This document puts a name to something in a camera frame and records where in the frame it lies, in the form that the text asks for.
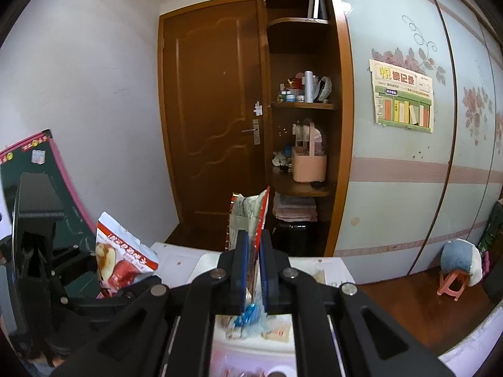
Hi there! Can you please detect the green chalkboard pink frame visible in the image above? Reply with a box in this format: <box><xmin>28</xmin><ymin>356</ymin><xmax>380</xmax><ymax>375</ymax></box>
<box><xmin>0</xmin><ymin>128</ymin><xmax>99</xmax><ymax>299</ymax></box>

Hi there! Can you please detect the wooden corner shelf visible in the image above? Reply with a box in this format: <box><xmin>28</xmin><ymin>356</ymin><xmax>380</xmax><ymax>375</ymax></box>
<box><xmin>265</xmin><ymin>0</ymin><xmax>354</xmax><ymax>256</ymax></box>

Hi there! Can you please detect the pink plastic stool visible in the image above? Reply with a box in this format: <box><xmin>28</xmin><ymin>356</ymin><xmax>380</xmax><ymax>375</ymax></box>
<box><xmin>436</xmin><ymin>270</ymin><xmax>470</xmax><ymax>301</ymax></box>

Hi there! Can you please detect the pink storage basket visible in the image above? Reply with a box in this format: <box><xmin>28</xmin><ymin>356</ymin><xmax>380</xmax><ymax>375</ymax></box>
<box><xmin>291</xmin><ymin>121</ymin><xmax>327</xmax><ymax>183</ymax></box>

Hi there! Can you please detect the brown wooden door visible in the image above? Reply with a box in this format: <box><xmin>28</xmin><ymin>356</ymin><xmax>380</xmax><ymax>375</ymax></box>
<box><xmin>158</xmin><ymin>0</ymin><xmax>266</xmax><ymax>251</ymax></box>

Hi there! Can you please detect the blue plush cushion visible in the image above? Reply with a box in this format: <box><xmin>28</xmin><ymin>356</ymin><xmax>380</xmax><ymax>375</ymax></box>
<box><xmin>440</xmin><ymin>238</ymin><xmax>483</xmax><ymax>287</ymax></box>

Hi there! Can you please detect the light blue snack bag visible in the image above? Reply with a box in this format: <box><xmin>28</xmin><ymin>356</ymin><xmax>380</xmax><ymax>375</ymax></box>
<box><xmin>224</xmin><ymin>303</ymin><xmax>271</xmax><ymax>340</ymax></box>

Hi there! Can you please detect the white plastic storage bin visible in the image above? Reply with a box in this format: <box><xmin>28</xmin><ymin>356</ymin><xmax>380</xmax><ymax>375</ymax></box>
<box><xmin>188</xmin><ymin>250</ymin><xmax>357</xmax><ymax>377</ymax></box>

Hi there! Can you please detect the folded towel stack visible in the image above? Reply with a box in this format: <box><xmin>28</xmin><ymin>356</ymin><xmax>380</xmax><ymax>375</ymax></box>
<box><xmin>273</xmin><ymin>192</ymin><xmax>317</xmax><ymax>222</ymax></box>

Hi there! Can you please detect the wall poster calendar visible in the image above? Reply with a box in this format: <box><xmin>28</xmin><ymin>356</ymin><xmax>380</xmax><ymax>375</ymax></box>
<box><xmin>369</xmin><ymin>60</ymin><xmax>434</xmax><ymax>134</ymax></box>

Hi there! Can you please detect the red white printed snack bag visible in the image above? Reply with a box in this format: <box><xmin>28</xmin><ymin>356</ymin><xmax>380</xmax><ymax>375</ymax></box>
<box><xmin>226</xmin><ymin>187</ymin><xmax>270</xmax><ymax>308</ymax></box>

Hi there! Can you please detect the silver door handle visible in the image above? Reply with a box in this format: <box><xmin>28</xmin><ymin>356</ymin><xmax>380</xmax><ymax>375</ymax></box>
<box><xmin>241</xmin><ymin>119</ymin><xmax>261</xmax><ymax>145</ymax></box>

